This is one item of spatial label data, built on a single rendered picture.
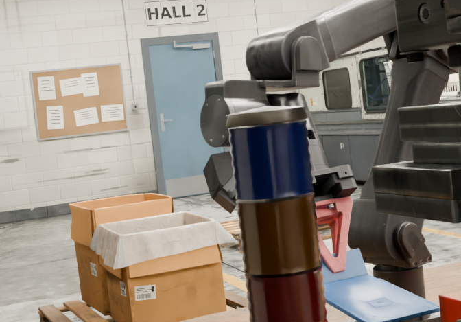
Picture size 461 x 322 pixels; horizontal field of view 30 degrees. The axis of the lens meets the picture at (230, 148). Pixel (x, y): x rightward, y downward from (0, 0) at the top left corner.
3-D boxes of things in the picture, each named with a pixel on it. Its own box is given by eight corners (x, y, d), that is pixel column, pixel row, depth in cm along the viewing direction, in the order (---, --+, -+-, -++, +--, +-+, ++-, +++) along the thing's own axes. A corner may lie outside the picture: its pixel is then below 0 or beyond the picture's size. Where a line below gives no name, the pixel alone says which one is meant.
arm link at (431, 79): (379, 253, 102) (438, 5, 109) (340, 249, 107) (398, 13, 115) (413, 267, 105) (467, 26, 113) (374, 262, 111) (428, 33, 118)
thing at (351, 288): (360, 273, 94) (357, 247, 93) (440, 312, 79) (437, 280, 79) (302, 287, 91) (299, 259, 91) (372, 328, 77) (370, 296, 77)
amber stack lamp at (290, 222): (300, 254, 44) (292, 189, 44) (336, 263, 40) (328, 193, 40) (231, 267, 42) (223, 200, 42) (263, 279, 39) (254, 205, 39)
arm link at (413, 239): (400, 224, 102) (431, 216, 105) (348, 221, 109) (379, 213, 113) (405, 277, 102) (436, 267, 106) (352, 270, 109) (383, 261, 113)
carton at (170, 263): (248, 320, 418) (237, 218, 416) (123, 346, 398) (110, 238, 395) (206, 296, 481) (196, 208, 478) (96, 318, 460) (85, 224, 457)
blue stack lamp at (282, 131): (292, 186, 44) (285, 121, 44) (328, 190, 40) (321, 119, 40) (223, 197, 42) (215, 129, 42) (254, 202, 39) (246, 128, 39)
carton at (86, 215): (191, 299, 480) (180, 196, 477) (100, 317, 460) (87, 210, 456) (159, 283, 532) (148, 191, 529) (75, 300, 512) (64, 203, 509)
